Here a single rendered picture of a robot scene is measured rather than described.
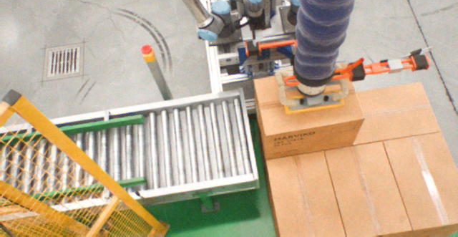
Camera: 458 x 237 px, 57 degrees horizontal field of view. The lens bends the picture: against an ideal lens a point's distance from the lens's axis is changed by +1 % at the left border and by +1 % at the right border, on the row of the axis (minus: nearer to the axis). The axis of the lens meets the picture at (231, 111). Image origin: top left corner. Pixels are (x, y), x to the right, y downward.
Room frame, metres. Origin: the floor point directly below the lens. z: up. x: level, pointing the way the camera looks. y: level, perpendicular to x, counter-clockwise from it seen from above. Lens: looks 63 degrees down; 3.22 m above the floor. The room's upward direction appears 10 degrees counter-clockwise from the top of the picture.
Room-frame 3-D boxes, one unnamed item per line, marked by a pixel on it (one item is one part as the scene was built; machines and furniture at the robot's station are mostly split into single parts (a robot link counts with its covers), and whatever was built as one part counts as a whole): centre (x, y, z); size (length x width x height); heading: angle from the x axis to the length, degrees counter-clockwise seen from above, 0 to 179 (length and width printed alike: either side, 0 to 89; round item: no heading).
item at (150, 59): (1.69, 0.47, 0.50); 0.07 x 0.07 x 1.00; 89
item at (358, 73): (1.17, -0.73, 1.18); 0.10 x 0.08 x 0.06; 178
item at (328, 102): (1.08, -0.48, 1.08); 0.34 x 0.10 x 0.05; 88
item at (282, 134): (1.18, -0.48, 0.74); 0.60 x 0.40 x 0.40; 90
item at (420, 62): (1.15, -1.08, 1.18); 0.08 x 0.07 x 0.05; 88
